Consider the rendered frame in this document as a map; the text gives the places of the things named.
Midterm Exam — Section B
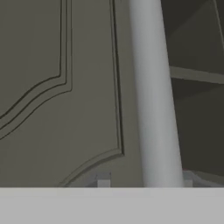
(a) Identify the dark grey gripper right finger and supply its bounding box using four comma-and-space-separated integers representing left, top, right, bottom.
182, 170, 224, 188

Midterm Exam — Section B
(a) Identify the grey-green panelled cabinet door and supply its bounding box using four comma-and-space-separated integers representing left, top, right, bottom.
0, 0, 145, 188

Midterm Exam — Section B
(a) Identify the grey-green cabinet shelf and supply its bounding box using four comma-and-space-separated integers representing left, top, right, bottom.
169, 66, 224, 86

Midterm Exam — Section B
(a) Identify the pale grey cabinet door handle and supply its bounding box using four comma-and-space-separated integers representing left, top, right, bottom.
127, 0, 186, 188

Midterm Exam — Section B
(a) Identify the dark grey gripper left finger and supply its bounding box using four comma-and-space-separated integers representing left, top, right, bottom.
83, 171, 112, 188

